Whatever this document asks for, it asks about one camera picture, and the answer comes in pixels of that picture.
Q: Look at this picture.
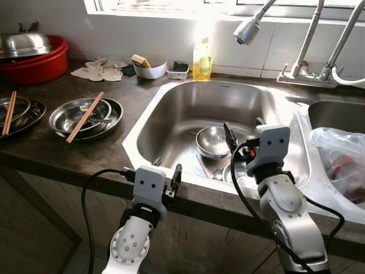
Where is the wooden chopstick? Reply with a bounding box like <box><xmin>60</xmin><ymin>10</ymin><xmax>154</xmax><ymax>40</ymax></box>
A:
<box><xmin>68</xmin><ymin>92</ymin><xmax>106</xmax><ymax>144</ymax></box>
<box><xmin>5</xmin><ymin>91</ymin><xmax>18</xmax><ymax>136</ymax></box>
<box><xmin>2</xmin><ymin>91</ymin><xmax>14</xmax><ymax>137</ymax></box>
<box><xmin>66</xmin><ymin>91</ymin><xmax>103</xmax><ymax>143</ymax></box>

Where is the white crumpled cloth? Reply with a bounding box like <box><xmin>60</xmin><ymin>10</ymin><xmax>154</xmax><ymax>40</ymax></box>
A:
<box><xmin>71</xmin><ymin>57</ymin><xmax>129</xmax><ymax>82</ymax></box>

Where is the red plastic basin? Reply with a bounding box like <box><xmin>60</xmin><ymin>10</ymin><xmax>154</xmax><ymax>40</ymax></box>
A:
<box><xmin>0</xmin><ymin>35</ymin><xmax>70</xmax><ymax>86</ymax></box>

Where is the white ceramic bowl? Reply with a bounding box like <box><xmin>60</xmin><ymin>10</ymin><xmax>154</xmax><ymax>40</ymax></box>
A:
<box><xmin>132</xmin><ymin>58</ymin><xmax>168</xmax><ymax>80</ymax></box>

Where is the steel plate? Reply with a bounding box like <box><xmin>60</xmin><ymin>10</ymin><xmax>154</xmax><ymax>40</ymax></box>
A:
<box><xmin>48</xmin><ymin>98</ymin><xmax>124</xmax><ymax>143</ymax></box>
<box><xmin>0</xmin><ymin>98</ymin><xmax>47</xmax><ymax>138</ymax></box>

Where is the yellow dish soap bottle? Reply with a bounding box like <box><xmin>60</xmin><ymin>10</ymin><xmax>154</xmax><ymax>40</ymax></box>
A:
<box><xmin>192</xmin><ymin>37</ymin><xmax>213</xmax><ymax>82</ymax></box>

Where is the short black right arm cable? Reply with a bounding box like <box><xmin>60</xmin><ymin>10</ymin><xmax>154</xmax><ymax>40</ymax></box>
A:
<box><xmin>301</xmin><ymin>194</ymin><xmax>346</xmax><ymax>251</ymax></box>

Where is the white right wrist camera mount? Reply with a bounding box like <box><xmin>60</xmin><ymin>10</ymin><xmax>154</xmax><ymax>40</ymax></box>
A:
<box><xmin>246</xmin><ymin>123</ymin><xmax>291</xmax><ymax>176</ymax></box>

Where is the large steel dome lid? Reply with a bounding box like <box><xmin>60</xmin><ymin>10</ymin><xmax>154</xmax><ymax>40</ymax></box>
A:
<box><xmin>0</xmin><ymin>31</ymin><xmax>52</xmax><ymax>60</ymax></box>

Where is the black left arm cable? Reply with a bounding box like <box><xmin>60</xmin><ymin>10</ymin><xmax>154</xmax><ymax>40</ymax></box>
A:
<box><xmin>80</xmin><ymin>168</ymin><xmax>136</xmax><ymax>274</ymax></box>

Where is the yellow sponge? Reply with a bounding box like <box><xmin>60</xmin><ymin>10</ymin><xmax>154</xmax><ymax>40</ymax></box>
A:
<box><xmin>131</xmin><ymin>54</ymin><xmax>152</xmax><ymax>69</ymax></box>

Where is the steel spoon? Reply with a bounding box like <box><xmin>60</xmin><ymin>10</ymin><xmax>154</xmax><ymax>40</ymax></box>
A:
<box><xmin>86</xmin><ymin>114</ymin><xmax>113</xmax><ymax>125</ymax></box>

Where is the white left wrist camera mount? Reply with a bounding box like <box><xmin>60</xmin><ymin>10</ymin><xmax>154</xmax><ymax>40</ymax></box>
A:
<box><xmin>132</xmin><ymin>165</ymin><xmax>168</xmax><ymax>221</ymax></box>

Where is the grey faucet spray head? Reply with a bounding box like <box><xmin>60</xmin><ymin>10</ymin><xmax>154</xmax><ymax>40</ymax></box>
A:
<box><xmin>233</xmin><ymin>0</ymin><xmax>278</xmax><ymax>46</ymax></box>

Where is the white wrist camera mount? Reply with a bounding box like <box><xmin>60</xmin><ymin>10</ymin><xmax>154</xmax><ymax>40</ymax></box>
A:
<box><xmin>132</xmin><ymin>165</ymin><xmax>168</xmax><ymax>221</ymax></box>
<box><xmin>246</xmin><ymin>123</ymin><xmax>291</xmax><ymax>176</ymax></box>

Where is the small white plastic tray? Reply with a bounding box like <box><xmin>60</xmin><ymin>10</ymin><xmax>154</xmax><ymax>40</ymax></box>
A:
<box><xmin>167</xmin><ymin>61</ymin><xmax>190</xmax><ymax>80</ymax></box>

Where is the small steel bowl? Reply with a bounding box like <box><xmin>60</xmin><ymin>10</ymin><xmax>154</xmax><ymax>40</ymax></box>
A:
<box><xmin>196</xmin><ymin>126</ymin><xmax>232</xmax><ymax>160</ymax></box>

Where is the clear plastic bag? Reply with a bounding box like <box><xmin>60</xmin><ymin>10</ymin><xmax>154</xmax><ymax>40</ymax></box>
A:
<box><xmin>310</xmin><ymin>127</ymin><xmax>365</xmax><ymax>206</ymax></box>

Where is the white flexible hose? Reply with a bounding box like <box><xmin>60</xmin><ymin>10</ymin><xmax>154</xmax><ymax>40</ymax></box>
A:
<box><xmin>330</xmin><ymin>67</ymin><xmax>365</xmax><ymax>88</ymax></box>

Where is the chrome twin-pipe faucet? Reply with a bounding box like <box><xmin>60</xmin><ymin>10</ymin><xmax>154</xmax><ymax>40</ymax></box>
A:
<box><xmin>277</xmin><ymin>0</ymin><xmax>365</xmax><ymax>88</ymax></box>

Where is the black utensil handle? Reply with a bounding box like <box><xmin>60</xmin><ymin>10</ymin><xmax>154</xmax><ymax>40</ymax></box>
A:
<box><xmin>17</xmin><ymin>21</ymin><xmax>40</xmax><ymax>34</ymax></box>

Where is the stainless steel double sink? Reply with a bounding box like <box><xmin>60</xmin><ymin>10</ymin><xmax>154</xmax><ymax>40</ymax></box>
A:
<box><xmin>121</xmin><ymin>78</ymin><xmax>365</xmax><ymax>224</ymax></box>

